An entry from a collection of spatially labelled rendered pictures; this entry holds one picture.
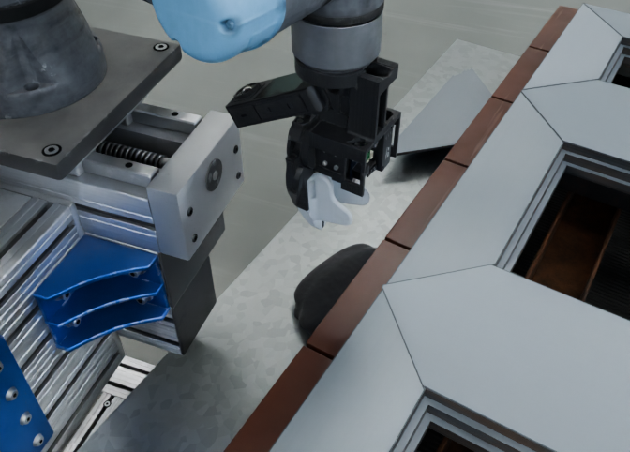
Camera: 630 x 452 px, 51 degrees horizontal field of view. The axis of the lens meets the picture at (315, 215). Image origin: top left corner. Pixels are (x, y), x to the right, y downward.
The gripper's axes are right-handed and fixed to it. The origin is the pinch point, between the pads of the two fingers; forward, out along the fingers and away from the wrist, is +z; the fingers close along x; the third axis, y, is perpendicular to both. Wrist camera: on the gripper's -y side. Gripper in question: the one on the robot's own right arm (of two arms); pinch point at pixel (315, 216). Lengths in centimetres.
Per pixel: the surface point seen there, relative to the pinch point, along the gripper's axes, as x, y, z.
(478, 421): -9.6, 23.3, 6.6
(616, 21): 73, 16, 6
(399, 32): 199, -78, 91
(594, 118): 42.3, 20.2, 5.5
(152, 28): 146, -171, 91
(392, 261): 5.6, 7.1, 8.3
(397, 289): -0.2, 10.3, 5.5
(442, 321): -1.6, 16.1, 5.5
